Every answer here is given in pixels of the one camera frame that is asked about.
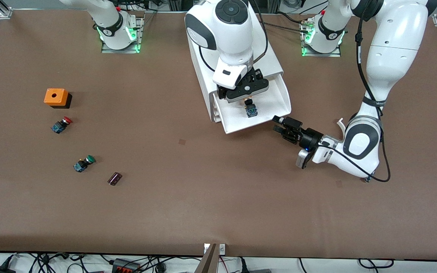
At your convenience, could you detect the black power strip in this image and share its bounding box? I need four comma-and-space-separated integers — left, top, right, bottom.
112, 259, 141, 273

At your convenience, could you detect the brown wooden post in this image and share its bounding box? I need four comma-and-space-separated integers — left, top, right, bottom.
195, 243, 219, 273

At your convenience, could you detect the black braided cable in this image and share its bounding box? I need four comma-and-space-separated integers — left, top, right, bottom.
258, 20, 312, 36

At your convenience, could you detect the orange button enclosure box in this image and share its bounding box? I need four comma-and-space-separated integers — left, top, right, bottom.
44, 88, 72, 109

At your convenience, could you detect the red push button switch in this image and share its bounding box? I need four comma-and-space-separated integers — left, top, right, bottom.
50, 116, 73, 134

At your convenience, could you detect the green push button switch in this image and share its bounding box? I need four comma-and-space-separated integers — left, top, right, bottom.
74, 155, 96, 173

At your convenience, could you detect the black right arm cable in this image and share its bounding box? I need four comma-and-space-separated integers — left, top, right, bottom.
199, 0, 269, 73

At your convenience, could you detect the yellow push button switch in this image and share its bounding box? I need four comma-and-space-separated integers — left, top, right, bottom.
244, 98, 259, 119

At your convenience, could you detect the white drawer cabinet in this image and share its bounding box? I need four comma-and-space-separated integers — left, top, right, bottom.
185, 11, 283, 124

